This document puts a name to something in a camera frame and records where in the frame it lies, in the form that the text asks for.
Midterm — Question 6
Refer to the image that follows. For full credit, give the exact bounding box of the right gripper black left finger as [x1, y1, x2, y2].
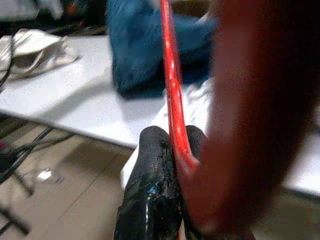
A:
[113, 125, 183, 240]

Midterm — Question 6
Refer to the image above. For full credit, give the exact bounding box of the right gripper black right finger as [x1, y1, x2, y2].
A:
[184, 124, 209, 161]

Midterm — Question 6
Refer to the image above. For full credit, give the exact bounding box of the dark red garment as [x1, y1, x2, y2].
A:
[178, 0, 320, 240]

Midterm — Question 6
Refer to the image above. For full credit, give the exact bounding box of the red clothes hanger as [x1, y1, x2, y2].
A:
[159, 0, 201, 173]

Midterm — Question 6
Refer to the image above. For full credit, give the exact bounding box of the white cloth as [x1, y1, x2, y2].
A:
[154, 77, 219, 142]

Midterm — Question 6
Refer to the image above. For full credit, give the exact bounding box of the white paper scrap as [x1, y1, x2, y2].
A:
[36, 168, 54, 181]

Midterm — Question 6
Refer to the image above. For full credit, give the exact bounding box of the blue garment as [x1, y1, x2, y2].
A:
[106, 0, 219, 97]

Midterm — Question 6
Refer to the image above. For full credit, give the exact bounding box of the beige cloth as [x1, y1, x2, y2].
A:
[0, 28, 81, 81]

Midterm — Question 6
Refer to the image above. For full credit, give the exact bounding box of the black cable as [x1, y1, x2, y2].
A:
[0, 126, 76, 183]

